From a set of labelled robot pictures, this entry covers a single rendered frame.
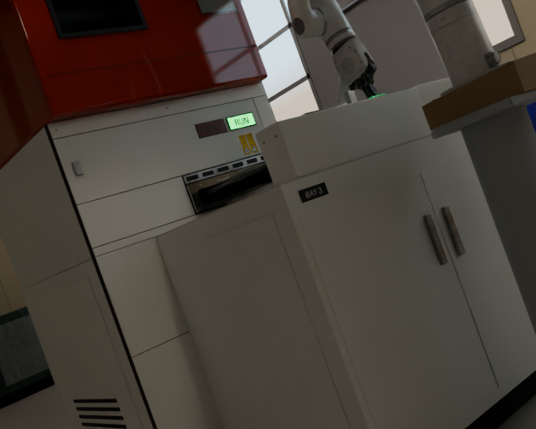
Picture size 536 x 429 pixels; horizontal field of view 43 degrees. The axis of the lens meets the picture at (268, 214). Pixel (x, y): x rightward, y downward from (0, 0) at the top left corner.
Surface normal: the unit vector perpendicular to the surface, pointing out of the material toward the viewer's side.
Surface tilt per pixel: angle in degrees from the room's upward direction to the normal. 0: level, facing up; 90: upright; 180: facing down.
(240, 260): 90
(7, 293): 90
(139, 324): 90
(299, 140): 90
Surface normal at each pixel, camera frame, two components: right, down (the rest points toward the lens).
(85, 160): 0.58, -0.22
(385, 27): -0.75, 0.27
